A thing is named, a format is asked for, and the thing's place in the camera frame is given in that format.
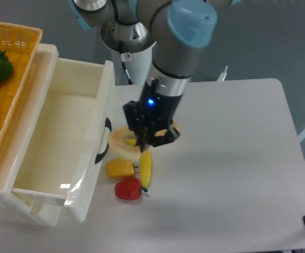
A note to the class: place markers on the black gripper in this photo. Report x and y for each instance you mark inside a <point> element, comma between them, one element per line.
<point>156,111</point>

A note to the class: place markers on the glazed ring donut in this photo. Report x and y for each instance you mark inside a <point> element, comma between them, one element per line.
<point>118,145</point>

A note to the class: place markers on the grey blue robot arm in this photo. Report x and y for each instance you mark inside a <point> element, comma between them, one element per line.
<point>181,31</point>

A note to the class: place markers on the open white upper drawer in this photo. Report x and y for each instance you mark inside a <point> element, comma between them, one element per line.
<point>58,167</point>

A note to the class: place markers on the pale twisted bread bun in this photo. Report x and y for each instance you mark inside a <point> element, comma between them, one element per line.
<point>163,132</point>

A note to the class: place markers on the yellow banana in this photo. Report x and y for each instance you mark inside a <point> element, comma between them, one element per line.
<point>145,169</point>

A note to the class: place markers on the yellow bell pepper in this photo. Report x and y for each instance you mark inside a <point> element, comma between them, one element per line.
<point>119,168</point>

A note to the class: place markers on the red bell pepper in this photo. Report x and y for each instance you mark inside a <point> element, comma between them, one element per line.
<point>130,189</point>

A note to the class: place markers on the orange woven basket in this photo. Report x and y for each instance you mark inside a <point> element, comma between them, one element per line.
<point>20,43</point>

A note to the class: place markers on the black drawer handle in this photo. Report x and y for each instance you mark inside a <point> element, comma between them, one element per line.
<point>107,131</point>

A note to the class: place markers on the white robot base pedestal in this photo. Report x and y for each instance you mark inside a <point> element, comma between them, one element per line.
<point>131,50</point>

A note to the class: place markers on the white drawer cabinet frame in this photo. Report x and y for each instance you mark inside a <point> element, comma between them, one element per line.
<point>16,204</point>

